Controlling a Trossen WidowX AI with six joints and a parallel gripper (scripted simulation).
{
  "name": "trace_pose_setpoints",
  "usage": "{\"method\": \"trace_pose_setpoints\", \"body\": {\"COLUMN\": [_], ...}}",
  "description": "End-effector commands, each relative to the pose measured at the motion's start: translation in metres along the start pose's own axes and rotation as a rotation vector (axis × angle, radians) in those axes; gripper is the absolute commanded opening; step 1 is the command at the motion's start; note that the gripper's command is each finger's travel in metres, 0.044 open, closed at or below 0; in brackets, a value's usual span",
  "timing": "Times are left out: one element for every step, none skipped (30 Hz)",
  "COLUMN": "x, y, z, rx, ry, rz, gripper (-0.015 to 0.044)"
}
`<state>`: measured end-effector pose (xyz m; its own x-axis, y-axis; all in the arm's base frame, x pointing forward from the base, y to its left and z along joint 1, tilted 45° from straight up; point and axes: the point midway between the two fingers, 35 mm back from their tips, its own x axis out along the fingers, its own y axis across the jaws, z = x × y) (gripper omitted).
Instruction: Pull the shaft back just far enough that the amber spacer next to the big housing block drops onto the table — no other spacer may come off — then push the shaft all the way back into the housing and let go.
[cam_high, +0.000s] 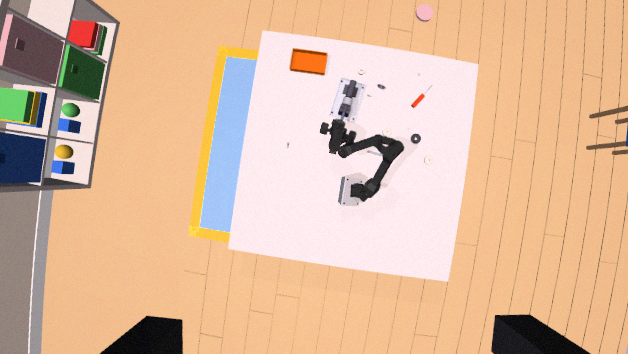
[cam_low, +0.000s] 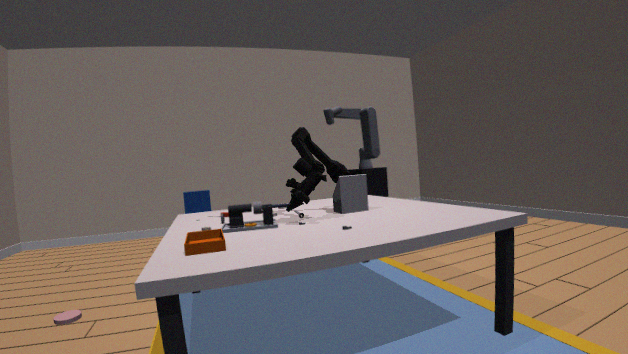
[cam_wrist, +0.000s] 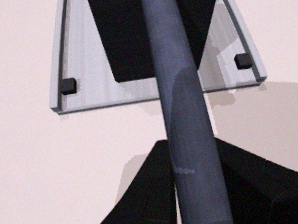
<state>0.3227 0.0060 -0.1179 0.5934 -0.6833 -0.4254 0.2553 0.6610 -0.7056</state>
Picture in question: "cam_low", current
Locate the brown open tray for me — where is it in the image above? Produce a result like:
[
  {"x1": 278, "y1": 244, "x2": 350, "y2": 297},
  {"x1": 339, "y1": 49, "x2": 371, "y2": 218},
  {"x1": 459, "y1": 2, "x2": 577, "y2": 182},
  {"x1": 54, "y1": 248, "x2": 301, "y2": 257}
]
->
[{"x1": 184, "y1": 229, "x2": 226, "y2": 256}]

